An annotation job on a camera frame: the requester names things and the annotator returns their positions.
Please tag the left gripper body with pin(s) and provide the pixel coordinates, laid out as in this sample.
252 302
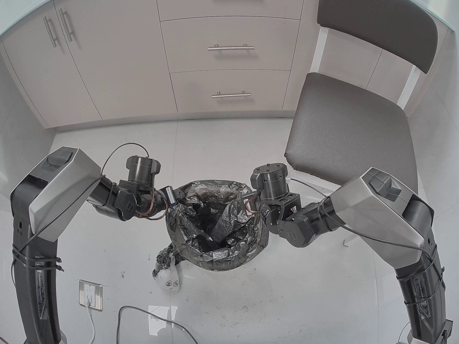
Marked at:
156 204

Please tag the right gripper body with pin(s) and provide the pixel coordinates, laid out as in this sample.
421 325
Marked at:
261 211

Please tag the black plastic bag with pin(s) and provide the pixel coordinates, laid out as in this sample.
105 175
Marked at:
229 256

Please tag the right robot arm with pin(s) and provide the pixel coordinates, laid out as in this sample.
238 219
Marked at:
376 206

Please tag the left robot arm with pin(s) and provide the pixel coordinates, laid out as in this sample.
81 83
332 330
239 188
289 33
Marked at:
57 185

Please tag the crumpled black plastic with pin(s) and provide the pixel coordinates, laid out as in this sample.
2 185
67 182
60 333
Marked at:
163 258

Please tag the clear printed wrapper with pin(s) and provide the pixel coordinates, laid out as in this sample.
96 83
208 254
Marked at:
168 280

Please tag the grey chair with white legs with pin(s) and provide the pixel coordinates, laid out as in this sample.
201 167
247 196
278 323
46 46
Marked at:
351 127

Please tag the beige cabinet with drawers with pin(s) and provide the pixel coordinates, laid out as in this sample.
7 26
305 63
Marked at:
107 66

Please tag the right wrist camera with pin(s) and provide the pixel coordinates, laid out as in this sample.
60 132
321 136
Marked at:
247 203

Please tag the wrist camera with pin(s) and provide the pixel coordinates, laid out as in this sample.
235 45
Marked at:
247 203
171 196

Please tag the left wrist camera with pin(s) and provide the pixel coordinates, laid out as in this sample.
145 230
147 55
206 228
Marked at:
171 196

